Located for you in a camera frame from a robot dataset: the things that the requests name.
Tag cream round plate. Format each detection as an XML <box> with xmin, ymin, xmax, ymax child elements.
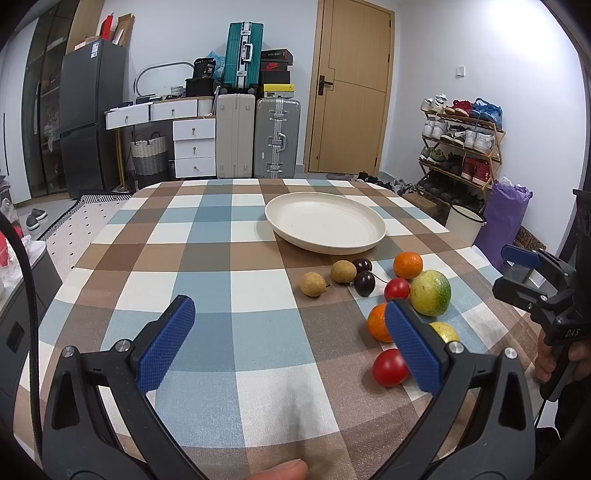
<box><xmin>266</xmin><ymin>192</ymin><xmax>387</xmax><ymax>255</ymax></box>

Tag white bucket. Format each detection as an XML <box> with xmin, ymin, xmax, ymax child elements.
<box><xmin>446</xmin><ymin>204</ymin><xmax>487</xmax><ymax>246</ymax></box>

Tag orange mandarin front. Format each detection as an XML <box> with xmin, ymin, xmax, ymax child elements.
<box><xmin>367</xmin><ymin>303</ymin><xmax>393</xmax><ymax>343</ymax></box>

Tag black refrigerator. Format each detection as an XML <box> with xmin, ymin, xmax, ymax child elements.
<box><xmin>59</xmin><ymin>39</ymin><xmax>126</xmax><ymax>199</ymax></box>

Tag stacked shoe boxes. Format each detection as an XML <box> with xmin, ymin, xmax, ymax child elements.
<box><xmin>259</xmin><ymin>48</ymin><xmax>296</xmax><ymax>98</ymax></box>

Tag purple bag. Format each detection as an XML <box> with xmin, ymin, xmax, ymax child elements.
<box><xmin>475</xmin><ymin>177</ymin><xmax>533</xmax><ymax>271</ymax></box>

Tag woven laundry basket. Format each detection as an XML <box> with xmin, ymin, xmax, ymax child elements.
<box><xmin>131</xmin><ymin>132</ymin><xmax>168</xmax><ymax>176</ymax></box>

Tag wooden door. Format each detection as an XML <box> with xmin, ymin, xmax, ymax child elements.
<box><xmin>304</xmin><ymin>1</ymin><xmax>394</xmax><ymax>174</ymax></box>

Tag beige suitcase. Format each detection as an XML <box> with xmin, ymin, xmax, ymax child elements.
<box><xmin>215</xmin><ymin>94</ymin><xmax>256</xmax><ymax>179</ymax></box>

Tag brown longan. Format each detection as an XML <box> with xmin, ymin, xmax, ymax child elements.
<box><xmin>300</xmin><ymin>272</ymin><xmax>329</xmax><ymax>298</ymax></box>
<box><xmin>331</xmin><ymin>260</ymin><xmax>358</xmax><ymax>285</ymax></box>

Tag large green yellow fruit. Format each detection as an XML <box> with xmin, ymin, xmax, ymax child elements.
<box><xmin>410</xmin><ymin>270</ymin><xmax>452</xmax><ymax>317</ymax></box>

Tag red cherry tomato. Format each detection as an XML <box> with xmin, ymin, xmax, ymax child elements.
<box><xmin>372</xmin><ymin>349</ymin><xmax>410</xmax><ymax>388</ymax></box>
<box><xmin>384</xmin><ymin>277</ymin><xmax>411</xmax><ymax>302</ymax></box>

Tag checkered tablecloth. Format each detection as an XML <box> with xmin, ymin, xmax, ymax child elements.
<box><xmin>39</xmin><ymin>179</ymin><xmax>538</xmax><ymax>479</ymax></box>

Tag white drawer desk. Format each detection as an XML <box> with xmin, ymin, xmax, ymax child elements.
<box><xmin>105</xmin><ymin>96</ymin><xmax>216</xmax><ymax>179</ymax></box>

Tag oval mirror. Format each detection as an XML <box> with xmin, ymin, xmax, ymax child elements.
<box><xmin>132</xmin><ymin>61</ymin><xmax>193</xmax><ymax>96</ymax></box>

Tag black cable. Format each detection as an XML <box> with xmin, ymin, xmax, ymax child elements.
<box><xmin>0</xmin><ymin>211</ymin><xmax>44</xmax><ymax>458</ymax></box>

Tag small yellow green fruit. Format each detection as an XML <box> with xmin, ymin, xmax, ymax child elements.
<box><xmin>430</xmin><ymin>322</ymin><xmax>460</xmax><ymax>344</ymax></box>

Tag person's right hand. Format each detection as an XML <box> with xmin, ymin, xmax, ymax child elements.
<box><xmin>534</xmin><ymin>329</ymin><xmax>591</xmax><ymax>384</ymax></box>

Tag person's left hand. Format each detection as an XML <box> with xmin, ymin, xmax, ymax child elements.
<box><xmin>245</xmin><ymin>459</ymin><xmax>308</xmax><ymax>480</ymax></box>

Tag orange mandarin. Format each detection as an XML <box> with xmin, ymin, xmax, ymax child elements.
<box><xmin>367</xmin><ymin>303</ymin><xmax>393</xmax><ymax>343</ymax></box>
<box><xmin>393</xmin><ymin>252</ymin><xmax>424</xmax><ymax>280</ymax></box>

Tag silver suitcase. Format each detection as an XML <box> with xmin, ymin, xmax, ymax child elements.
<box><xmin>253</xmin><ymin>97</ymin><xmax>301</xmax><ymax>179</ymax></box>

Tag teal suitcase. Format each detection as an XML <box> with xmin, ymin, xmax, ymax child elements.
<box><xmin>222</xmin><ymin>22</ymin><xmax>263</xmax><ymax>94</ymax></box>

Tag wooden shoe rack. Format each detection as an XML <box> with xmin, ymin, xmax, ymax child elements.
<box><xmin>417</xmin><ymin>94</ymin><xmax>505</xmax><ymax>213</ymax></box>

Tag dark plum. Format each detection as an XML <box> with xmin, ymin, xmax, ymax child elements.
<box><xmin>352</xmin><ymin>258</ymin><xmax>373</xmax><ymax>273</ymax></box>
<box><xmin>353</xmin><ymin>270</ymin><xmax>376</xmax><ymax>297</ymax></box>

